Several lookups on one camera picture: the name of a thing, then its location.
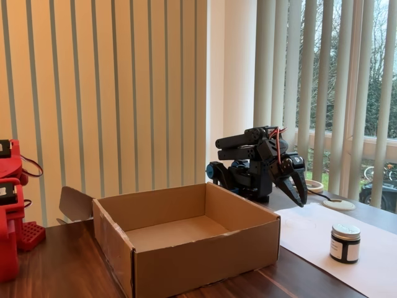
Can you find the red leader robot arm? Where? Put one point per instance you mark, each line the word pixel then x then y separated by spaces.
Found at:
pixel 9 217

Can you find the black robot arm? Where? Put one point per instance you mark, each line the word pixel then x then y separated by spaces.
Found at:
pixel 257 174

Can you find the open cardboard box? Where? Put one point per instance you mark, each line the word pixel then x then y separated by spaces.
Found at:
pixel 201 267

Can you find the masking tape roll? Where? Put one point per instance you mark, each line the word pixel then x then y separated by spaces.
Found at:
pixel 317 185

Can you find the white round desk grommet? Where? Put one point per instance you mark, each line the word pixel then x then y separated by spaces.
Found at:
pixel 339 205

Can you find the white paper sheet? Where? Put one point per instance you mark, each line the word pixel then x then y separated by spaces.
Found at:
pixel 310 239

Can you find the parked bicycle outside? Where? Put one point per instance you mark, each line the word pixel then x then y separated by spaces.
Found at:
pixel 380 172

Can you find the cream vertical window blind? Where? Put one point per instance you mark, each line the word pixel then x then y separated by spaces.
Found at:
pixel 124 93
pixel 338 93

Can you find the dark vehicle outside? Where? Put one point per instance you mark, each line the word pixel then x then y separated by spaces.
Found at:
pixel 387 192

